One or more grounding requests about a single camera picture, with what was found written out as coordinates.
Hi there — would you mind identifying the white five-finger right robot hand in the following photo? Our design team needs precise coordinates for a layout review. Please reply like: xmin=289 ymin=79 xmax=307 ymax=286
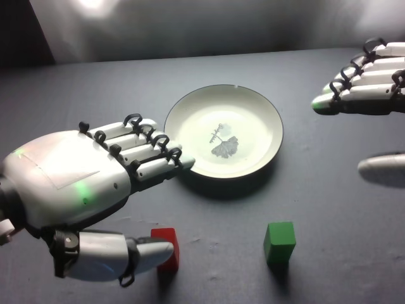
xmin=311 ymin=37 xmax=405 ymax=183

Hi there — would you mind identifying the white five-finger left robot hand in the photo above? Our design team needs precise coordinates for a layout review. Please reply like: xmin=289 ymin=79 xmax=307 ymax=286
xmin=0 ymin=113 xmax=196 ymax=288

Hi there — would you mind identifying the red cube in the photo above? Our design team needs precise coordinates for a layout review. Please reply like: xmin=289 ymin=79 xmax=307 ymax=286
xmin=150 ymin=227 xmax=180 ymax=273

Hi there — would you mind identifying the green cube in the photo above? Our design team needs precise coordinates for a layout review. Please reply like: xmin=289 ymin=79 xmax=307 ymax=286
xmin=263 ymin=221 xmax=297 ymax=264

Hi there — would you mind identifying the white plate with leaf print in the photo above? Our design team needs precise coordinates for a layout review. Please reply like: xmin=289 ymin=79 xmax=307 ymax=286
xmin=163 ymin=84 xmax=285 ymax=182

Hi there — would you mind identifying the grey table cloth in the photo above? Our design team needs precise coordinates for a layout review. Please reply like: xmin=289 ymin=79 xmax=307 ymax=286
xmin=0 ymin=46 xmax=405 ymax=304

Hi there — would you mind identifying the dark board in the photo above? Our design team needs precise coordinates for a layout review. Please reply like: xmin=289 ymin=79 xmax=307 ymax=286
xmin=0 ymin=0 xmax=56 ymax=67

